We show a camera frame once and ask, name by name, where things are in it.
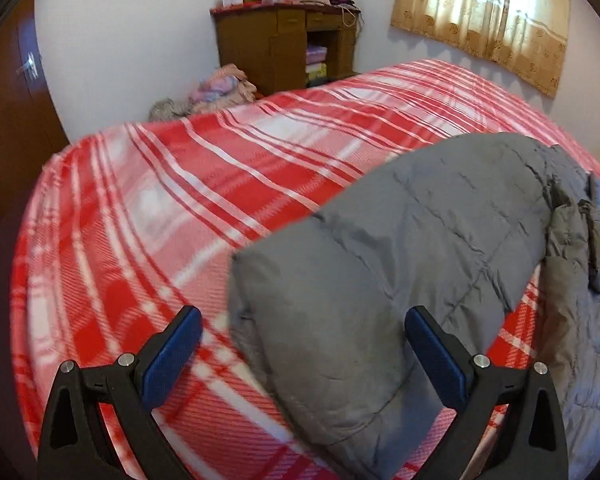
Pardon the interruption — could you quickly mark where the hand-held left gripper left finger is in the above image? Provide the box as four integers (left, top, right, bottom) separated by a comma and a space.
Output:
36, 305, 203, 480

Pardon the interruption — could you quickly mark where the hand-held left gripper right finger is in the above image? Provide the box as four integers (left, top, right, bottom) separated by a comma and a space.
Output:
404, 305, 570, 480

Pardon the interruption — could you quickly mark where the grey down jacket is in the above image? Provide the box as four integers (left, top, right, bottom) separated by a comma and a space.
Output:
227, 131, 600, 480

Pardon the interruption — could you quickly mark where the pink clothes pile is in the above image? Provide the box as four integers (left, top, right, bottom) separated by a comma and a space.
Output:
187, 63, 258, 111

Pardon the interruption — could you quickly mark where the red plaid bed blanket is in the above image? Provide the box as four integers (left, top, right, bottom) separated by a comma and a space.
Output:
10, 58, 600, 480

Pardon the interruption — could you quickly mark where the grey knitted cloth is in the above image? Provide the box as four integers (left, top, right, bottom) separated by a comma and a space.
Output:
148, 97, 197, 122

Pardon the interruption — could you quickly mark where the brown wooden door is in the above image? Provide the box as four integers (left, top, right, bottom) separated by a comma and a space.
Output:
0, 0, 69, 243

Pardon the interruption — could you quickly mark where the brown wooden desk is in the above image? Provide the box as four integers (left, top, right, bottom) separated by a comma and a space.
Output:
210, 2, 362, 98

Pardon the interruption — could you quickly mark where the beige patterned curtain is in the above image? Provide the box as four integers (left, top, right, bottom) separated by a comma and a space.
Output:
390, 0, 571, 100

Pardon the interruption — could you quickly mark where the thin white cable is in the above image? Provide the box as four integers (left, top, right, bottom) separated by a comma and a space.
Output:
337, 2, 366, 32

